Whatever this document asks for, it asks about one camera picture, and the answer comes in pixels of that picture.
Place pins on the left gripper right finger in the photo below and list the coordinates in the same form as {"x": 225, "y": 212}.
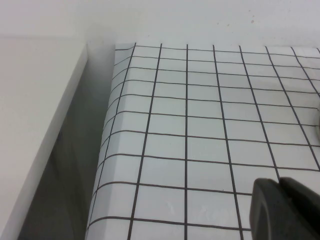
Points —
{"x": 307, "y": 215}

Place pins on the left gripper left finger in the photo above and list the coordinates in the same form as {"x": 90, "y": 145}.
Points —
{"x": 267, "y": 212}

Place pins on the white black-grid tablecloth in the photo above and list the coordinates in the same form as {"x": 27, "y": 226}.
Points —
{"x": 187, "y": 125}

